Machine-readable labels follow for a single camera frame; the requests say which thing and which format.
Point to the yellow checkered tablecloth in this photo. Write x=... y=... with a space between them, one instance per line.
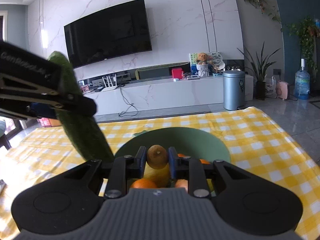
x=249 y=139

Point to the brown longan fruit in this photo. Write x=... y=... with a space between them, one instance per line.
x=157 y=157

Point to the pink piggy heater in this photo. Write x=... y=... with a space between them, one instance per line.
x=282 y=90

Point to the hanging vine plant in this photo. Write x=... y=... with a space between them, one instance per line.
x=306 y=30

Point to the stack of books and boxes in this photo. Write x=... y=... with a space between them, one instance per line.
x=46 y=122

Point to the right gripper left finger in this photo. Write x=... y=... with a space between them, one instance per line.
x=121 y=172

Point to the blue water jug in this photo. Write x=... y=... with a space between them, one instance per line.
x=302 y=82

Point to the red box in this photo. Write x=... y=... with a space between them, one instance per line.
x=177 y=73

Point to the black wall television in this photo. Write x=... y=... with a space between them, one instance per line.
x=112 y=32

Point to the potted snake plant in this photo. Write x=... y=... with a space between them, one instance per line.
x=259 y=66

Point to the orange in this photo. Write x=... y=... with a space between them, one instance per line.
x=143 y=184

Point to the green yellow pear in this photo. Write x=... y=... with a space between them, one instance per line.
x=161 y=177

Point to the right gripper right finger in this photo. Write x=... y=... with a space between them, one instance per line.
x=192 y=170

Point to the white paper fan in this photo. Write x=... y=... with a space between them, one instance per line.
x=216 y=61

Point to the white wifi router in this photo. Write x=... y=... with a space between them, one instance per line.
x=109 y=84

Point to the green cushioned chair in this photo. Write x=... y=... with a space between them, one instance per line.
x=3 y=139

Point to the green plastic bowl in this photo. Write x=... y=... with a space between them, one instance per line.
x=175 y=142

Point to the silver trash can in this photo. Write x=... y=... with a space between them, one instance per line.
x=233 y=89

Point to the teddy bear toy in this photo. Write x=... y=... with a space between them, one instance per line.
x=202 y=58

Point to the green cucumber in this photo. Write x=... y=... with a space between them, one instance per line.
x=83 y=132

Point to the white marble tv cabinet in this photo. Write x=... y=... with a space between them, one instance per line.
x=159 y=94

